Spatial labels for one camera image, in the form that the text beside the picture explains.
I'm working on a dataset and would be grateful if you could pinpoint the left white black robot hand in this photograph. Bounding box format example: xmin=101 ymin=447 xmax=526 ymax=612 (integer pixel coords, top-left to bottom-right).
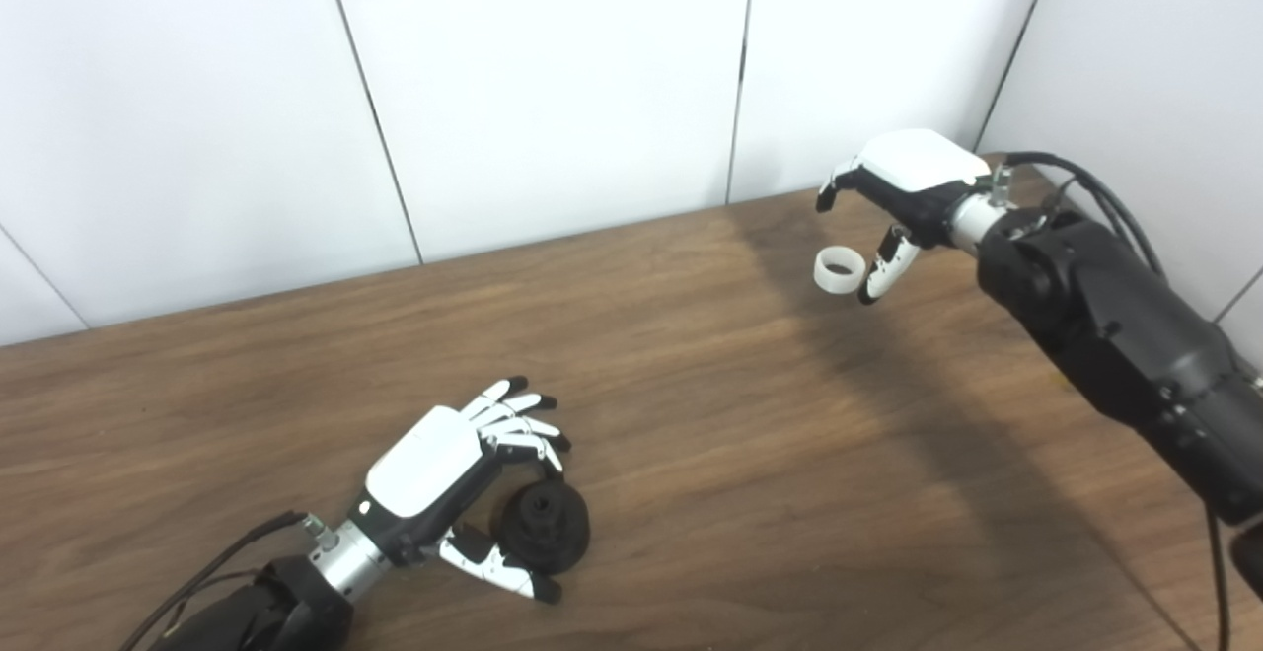
xmin=345 ymin=376 xmax=573 ymax=606

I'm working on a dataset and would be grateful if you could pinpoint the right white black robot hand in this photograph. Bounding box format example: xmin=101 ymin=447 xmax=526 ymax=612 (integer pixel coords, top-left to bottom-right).
xmin=815 ymin=128 xmax=991 ymax=307

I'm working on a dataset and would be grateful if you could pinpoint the white plastic ring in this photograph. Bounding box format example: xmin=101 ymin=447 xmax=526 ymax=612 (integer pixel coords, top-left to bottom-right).
xmin=813 ymin=247 xmax=868 ymax=298

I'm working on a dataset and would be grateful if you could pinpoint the round black plastic part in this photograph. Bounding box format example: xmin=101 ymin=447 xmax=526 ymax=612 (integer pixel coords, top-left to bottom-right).
xmin=490 ymin=479 xmax=592 ymax=576

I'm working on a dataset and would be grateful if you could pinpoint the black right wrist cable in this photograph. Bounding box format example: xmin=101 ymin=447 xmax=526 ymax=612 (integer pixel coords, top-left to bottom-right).
xmin=992 ymin=150 xmax=1234 ymax=651

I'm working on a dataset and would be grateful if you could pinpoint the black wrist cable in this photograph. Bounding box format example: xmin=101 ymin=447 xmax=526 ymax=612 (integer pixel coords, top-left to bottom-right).
xmin=118 ymin=511 xmax=341 ymax=651
xmin=992 ymin=150 xmax=1234 ymax=651

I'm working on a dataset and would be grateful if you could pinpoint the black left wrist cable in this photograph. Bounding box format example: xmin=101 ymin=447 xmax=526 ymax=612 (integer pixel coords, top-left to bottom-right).
xmin=118 ymin=511 xmax=341 ymax=651

